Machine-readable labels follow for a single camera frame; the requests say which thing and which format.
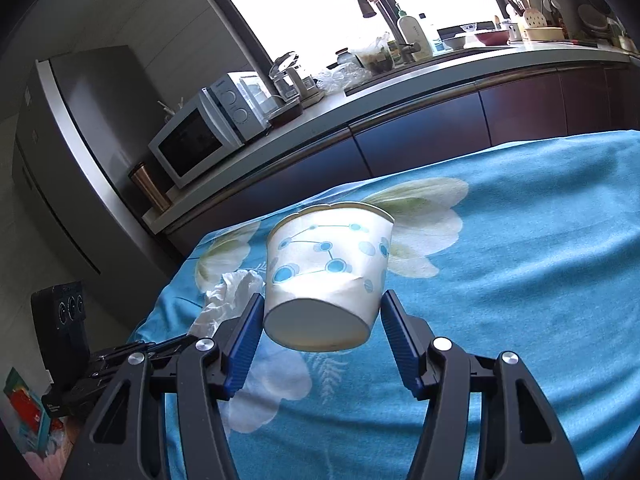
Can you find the metal kitchen faucet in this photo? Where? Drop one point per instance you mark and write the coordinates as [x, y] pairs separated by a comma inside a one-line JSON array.
[[367, 0]]

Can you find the white kitchen countertop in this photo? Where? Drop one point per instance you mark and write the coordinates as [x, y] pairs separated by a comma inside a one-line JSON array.
[[320, 115]]

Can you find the kitchen window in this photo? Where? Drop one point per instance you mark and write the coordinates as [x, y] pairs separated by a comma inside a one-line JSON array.
[[300, 10]]

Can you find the white bowl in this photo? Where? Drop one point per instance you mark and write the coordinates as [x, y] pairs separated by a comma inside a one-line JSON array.
[[455, 41]]

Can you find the dark red food container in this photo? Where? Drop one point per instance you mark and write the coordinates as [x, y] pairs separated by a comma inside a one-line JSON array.
[[285, 115]]

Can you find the cream pot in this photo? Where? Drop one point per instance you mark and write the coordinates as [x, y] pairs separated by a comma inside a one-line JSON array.
[[545, 33]]

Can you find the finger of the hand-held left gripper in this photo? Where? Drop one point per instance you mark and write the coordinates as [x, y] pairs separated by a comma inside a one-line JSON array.
[[165, 346]]

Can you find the white plastic rack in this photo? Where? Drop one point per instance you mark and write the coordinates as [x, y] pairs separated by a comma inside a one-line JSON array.
[[171, 112]]

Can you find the small glass bowl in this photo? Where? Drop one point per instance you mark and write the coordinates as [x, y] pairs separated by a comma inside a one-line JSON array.
[[470, 27]]

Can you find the colourful packaging box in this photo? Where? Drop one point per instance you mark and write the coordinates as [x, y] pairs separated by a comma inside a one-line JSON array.
[[27, 405]]

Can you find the red bowl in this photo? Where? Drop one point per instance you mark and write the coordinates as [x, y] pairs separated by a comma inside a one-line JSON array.
[[491, 37]]

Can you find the glass electric kettle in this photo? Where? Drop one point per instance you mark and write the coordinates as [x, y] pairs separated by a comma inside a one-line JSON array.
[[292, 82]]

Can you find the white tissue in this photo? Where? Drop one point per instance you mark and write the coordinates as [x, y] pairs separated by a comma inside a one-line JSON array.
[[230, 295]]

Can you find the utensil holder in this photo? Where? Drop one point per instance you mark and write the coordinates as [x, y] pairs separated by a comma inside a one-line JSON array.
[[512, 27]]

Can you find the blue floral tablecloth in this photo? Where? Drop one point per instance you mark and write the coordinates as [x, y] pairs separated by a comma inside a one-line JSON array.
[[500, 285]]

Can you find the white paper cup blue dots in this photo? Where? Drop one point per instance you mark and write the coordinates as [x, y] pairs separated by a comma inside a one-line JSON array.
[[325, 285]]

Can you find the clear plastic bag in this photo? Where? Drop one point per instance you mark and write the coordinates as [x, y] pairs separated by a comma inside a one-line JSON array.
[[345, 77]]

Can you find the grey refrigerator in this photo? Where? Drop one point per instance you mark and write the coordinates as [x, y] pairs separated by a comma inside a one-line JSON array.
[[75, 160]]

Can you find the copper thermos tumbler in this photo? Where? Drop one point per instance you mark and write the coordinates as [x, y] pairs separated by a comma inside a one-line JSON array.
[[150, 187]]

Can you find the cream slotted spatula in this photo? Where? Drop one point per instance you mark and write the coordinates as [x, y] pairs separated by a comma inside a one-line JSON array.
[[535, 17]]

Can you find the small dark jar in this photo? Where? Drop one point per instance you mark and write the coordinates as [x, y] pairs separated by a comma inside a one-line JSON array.
[[344, 56]]

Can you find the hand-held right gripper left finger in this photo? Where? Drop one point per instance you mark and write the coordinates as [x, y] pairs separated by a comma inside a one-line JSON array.
[[245, 340]]

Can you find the white microwave oven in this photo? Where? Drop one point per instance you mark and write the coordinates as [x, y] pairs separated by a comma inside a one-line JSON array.
[[195, 140]]

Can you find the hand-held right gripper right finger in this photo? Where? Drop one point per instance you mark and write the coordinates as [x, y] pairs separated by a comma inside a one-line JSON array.
[[400, 345]]

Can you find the white dish soap bottle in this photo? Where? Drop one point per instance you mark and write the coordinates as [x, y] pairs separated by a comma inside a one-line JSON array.
[[415, 32]]

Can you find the dark base cabinets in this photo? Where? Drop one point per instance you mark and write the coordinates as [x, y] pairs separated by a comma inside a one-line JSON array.
[[425, 130]]

